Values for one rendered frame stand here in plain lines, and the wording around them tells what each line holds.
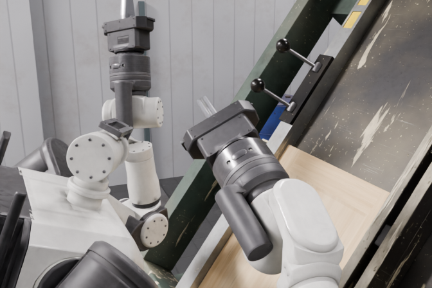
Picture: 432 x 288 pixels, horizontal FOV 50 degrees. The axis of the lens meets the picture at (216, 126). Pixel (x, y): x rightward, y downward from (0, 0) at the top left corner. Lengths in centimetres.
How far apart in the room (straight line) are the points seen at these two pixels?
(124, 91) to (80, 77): 304
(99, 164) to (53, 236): 11
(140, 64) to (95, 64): 301
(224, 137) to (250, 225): 16
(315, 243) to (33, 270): 33
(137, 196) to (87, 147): 42
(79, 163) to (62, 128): 341
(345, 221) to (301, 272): 46
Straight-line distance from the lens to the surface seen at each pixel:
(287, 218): 55
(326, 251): 54
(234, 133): 68
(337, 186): 102
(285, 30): 143
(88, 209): 72
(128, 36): 101
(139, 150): 103
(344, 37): 124
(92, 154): 66
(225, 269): 116
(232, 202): 59
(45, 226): 62
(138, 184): 105
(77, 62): 398
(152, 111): 98
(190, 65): 418
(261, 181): 61
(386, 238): 85
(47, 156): 88
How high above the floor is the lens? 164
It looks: 16 degrees down
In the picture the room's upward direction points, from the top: straight up
